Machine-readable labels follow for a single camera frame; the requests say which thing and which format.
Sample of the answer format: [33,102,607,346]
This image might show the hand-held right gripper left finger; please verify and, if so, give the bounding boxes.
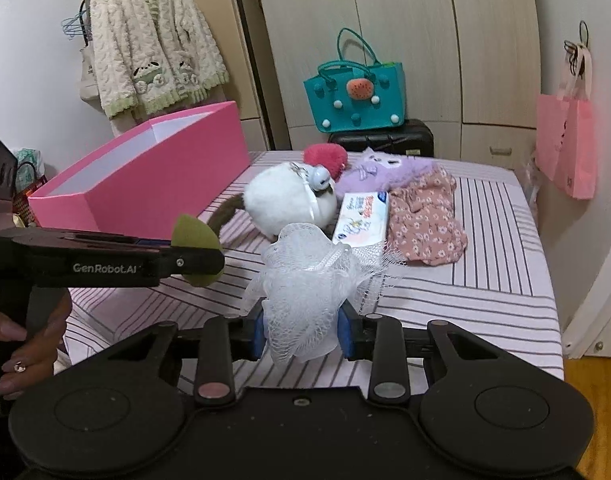
[108,307,264,407]

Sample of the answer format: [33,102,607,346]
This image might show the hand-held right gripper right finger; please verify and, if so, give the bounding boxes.
[337,305,506,404]

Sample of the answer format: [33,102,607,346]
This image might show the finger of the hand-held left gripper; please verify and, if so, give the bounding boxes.
[157,248,227,282]
[60,229,175,251]

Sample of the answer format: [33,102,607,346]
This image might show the pink cardboard box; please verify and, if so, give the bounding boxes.
[28,101,251,243]

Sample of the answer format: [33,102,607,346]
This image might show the white mesh bath sponge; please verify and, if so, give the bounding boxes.
[246,222,407,366]

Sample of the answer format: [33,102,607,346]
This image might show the white plush with green leaves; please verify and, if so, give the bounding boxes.
[173,162,339,288]

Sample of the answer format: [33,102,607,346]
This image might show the purple plush toy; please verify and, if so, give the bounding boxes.
[335,147,439,196]

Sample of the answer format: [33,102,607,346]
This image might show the person's left hand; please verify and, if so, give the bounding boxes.
[0,290,74,401]

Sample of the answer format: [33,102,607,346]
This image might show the white wet wipes packet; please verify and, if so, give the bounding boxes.
[331,191,390,247]

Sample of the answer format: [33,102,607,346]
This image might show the white plastic bag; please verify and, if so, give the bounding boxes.
[12,147,47,182]

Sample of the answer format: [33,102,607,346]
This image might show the pink floral cloth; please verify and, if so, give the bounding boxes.
[385,165,469,266]

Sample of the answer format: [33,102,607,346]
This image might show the striped bed sheet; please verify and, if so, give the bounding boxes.
[66,150,566,396]

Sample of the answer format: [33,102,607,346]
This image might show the beige canvas tote bag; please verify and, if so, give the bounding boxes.
[78,45,105,111]

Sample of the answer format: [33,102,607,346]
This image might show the red fluffy pom-pom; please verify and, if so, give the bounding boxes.
[303,144,359,181]

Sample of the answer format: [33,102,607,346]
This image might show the black suitcase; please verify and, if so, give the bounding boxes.
[328,119,435,158]

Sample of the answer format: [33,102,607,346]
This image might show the cream fleece jacket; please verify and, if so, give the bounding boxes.
[88,0,230,121]

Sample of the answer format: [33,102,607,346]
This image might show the teal felt handbag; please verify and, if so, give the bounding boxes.
[304,27,405,134]

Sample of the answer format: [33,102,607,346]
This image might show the clear plastic bag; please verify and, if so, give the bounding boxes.
[518,155,542,202]

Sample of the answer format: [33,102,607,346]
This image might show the pink paper bag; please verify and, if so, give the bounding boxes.
[535,45,599,200]

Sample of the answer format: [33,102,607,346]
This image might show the beige wardrobe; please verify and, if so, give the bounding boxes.
[230,0,543,171]

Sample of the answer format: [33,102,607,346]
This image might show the blue wire hangers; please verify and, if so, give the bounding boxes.
[62,0,94,38]

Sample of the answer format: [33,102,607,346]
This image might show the black wall hook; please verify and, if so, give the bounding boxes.
[565,20,592,61]

